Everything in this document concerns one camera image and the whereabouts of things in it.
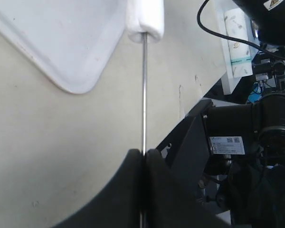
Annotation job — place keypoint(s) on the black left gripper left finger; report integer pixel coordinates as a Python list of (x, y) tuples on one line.
[(117, 205)]

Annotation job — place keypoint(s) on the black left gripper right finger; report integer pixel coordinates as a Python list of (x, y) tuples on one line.
[(168, 205)]

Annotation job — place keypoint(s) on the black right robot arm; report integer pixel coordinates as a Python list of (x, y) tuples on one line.
[(269, 15)]

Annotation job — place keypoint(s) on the paper towel roll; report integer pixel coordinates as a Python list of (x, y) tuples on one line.
[(240, 56)]

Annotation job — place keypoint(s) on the white marshmallow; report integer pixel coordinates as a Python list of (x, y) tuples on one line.
[(145, 16)]

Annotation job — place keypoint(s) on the white rectangular plastic tray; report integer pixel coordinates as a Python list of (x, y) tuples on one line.
[(70, 41)]

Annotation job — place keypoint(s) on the thin metal skewer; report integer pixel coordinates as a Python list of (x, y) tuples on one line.
[(144, 96)]

